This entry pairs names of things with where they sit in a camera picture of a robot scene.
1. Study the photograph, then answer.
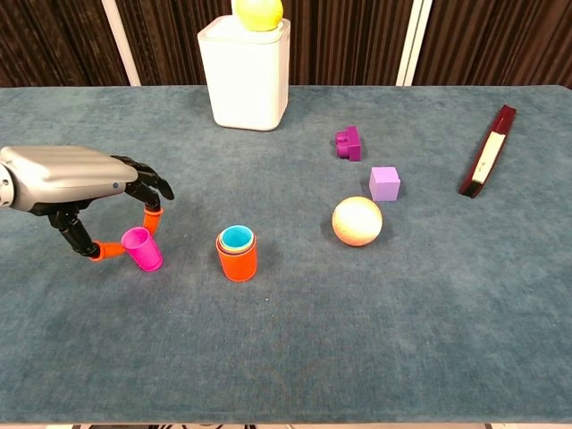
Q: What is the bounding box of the yellow plastic cup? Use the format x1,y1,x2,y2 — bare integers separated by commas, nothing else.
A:
217,227,256,255

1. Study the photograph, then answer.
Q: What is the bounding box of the purple toy brick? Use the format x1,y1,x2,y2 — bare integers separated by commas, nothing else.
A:
333,125,363,163

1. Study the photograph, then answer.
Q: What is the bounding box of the yellow toy pear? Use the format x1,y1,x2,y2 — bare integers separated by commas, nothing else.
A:
234,0,285,33

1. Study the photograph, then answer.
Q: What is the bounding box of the pink plastic cup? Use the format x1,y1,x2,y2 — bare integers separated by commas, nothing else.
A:
121,226,164,273

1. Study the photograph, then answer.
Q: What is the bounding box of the white partition frame post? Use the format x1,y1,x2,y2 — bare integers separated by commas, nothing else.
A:
100,0,142,87
395,0,433,87

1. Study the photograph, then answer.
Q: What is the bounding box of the orange plastic cup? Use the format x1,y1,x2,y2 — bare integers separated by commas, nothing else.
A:
215,230,259,282

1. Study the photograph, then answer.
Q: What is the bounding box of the cyan plastic cup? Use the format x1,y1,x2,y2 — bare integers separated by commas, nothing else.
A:
220,225,254,249

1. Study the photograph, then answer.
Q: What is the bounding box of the white square container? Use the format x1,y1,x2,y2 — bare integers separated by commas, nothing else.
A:
197,13,291,133

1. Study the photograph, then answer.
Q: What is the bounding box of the dark red long box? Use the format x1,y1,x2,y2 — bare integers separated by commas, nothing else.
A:
458,104,517,199

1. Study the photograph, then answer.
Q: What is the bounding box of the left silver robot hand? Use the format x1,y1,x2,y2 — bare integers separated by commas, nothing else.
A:
0,145,175,264

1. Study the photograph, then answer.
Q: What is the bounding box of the peach foam ball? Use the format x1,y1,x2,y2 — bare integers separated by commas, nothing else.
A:
332,196,383,248

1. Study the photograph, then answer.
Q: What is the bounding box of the teal table cloth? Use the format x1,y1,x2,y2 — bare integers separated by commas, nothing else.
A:
0,84,572,425

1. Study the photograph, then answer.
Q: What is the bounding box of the lilac foam cube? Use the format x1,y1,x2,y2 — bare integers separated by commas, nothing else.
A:
368,166,400,203

